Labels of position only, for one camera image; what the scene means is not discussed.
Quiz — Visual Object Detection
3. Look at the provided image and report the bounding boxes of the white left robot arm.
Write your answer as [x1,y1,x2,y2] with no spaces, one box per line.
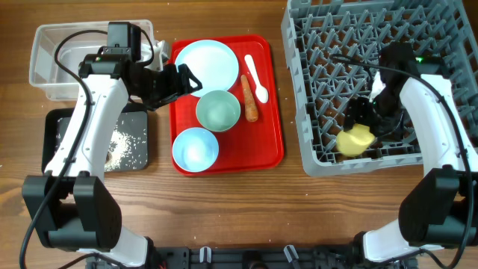
[19,54,196,268]

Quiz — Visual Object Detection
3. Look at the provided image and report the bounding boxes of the clear plastic bin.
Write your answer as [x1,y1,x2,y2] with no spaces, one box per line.
[28,19,167,101]

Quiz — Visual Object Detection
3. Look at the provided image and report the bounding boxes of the white rice grains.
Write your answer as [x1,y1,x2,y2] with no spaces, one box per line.
[105,111,149,172]

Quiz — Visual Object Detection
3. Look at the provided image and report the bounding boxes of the orange carrot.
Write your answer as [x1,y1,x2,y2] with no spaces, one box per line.
[240,75,258,122]

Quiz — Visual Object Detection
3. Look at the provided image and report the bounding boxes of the mint green bowl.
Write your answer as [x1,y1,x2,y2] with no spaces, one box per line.
[196,90,241,132]

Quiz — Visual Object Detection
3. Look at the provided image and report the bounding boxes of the white plastic spoon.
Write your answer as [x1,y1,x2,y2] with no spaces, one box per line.
[244,55,269,104]

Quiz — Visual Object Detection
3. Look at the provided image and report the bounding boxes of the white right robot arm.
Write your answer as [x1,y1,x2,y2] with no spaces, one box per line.
[315,42,477,268]

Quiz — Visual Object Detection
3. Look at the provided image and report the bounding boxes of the yellow plastic cup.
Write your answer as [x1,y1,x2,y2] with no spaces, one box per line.
[336,124,376,157]

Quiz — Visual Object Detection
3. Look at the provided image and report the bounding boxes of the light blue bowl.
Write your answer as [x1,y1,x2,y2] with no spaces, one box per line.
[172,127,219,173]

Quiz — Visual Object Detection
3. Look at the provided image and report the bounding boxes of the grey dishwasher rack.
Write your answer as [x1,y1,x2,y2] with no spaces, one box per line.
[281,0,477,176]

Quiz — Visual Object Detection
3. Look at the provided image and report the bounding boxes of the red serving tray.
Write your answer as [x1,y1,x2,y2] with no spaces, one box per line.
[169,34,284,176]

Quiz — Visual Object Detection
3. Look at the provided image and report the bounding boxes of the light blue plate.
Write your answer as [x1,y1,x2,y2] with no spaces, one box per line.
[175,40,239,98]

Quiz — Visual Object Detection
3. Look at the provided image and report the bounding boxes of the black tray bin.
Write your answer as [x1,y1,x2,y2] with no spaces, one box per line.
[41,103,149,172]

